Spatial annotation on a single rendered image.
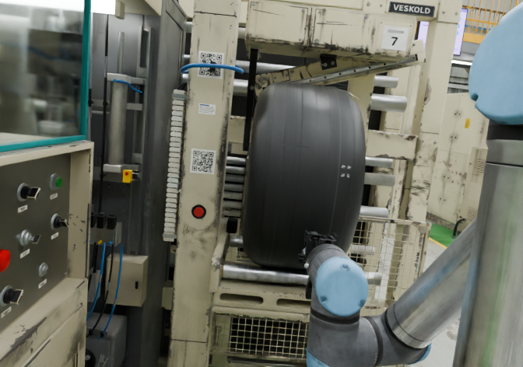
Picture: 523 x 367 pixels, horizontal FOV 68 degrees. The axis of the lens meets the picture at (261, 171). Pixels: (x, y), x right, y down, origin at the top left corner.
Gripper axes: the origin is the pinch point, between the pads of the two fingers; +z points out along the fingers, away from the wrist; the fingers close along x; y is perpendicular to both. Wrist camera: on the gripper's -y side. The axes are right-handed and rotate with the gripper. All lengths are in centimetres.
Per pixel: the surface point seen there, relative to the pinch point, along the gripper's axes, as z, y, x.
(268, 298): 11.6, -17.3, 9.2
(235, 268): 13.5, -10.0, 20.0
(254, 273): 13.2, -10.8, 14.3
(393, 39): 36, 71, -28
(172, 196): 19.2, 9.2, 42.0
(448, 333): 163, -83, -130
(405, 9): 65, 95, -41
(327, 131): -1.5, 32.1, -0.6
